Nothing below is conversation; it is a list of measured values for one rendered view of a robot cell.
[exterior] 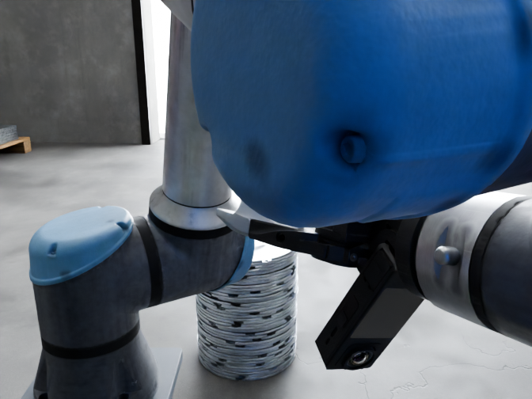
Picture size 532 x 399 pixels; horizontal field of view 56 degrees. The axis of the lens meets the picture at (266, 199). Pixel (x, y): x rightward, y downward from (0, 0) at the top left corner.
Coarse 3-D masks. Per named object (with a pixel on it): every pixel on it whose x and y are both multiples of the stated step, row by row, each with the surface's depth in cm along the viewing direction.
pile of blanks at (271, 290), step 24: (288, 264) 133; (240, 288) 129; (264, 288) 129; (288, 288) 134; (216, 312) 132; (240, 312) 130; (264, 312) 131; (288, 312) 137; (216, 336) 136; (240, 336) 132; (264, 336) 133; (288, 336) 139; (216, 360) 137; (240, 360) 134; (264, 360) 135; (288, 360) 141
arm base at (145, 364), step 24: (144, 336) 65; (48, 360) 58; (72, 360) 57; (96, 360) 57; (120, 360) 59; (144, 360) 62; (48, 384) 58; (72, 384) 57; (96, 384) 57; (120, 384) 60; (144, 384) 61
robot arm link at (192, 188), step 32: (192, 96) 52; (192, 128) 53; (192, 160) 55; (160, 192) 61; (192, 192) 57; (224, 192) 59; (160, 224) 59; (192, 224) 58; (224, 224) 60; (160, 256) 59; (192, 256) 60; (224, 256) 63; (192, 288) 62
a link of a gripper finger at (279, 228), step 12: (252, 228) 40; (264, 228) 39; (276, 228) 39; (288, 228) 38; (300, 228) 38; (264, 240) 38; (276, 240) 37; (288, 240) 37; (300, 240) 36; (312, 240) 36; (300, 252) 36; (312, 252) 36; (324, 252) 36
